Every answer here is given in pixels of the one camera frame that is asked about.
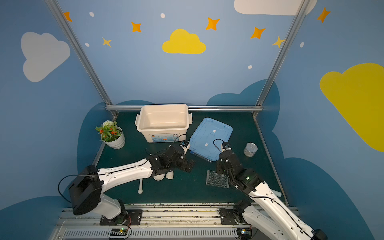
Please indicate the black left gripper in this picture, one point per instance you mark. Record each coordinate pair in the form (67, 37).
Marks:
(184, 159)

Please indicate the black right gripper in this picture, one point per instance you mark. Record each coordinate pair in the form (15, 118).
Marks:
(224, 157)

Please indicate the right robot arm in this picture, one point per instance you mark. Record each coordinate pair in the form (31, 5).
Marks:
(282, 223)

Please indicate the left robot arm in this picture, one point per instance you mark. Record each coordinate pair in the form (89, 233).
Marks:
(87, 192)

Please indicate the small white cup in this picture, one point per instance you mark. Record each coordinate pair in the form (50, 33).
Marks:
(169, 175)

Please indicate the clear acrylic test tube rack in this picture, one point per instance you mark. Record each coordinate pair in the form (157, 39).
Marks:
(217, 180)

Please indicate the white mortar bowl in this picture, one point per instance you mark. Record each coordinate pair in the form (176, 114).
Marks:
(159, 177)

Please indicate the light blue plastic lid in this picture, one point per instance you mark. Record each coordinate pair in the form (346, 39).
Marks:
(205, 140)

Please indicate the white plastic storage bin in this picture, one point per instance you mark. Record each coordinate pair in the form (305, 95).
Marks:
(164, 123)

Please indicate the white pestle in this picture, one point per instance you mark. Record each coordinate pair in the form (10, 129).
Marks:
(140, 190)

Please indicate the potted plant white pot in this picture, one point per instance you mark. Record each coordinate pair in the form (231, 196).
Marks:
(111, 134)

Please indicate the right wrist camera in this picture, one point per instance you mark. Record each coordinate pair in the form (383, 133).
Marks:
(226, 146)

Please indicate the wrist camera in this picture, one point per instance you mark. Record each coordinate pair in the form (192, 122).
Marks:
(226, 146)
(185, 146)

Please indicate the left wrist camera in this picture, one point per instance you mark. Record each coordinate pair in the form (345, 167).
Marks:
(185, 146)

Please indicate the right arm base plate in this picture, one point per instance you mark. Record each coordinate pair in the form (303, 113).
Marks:
(231, 217)

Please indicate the light blue brush white handle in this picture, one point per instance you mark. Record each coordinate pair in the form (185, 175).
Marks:
(277, 193)

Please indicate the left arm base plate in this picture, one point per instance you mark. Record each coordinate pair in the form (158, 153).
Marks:
(129, 218)

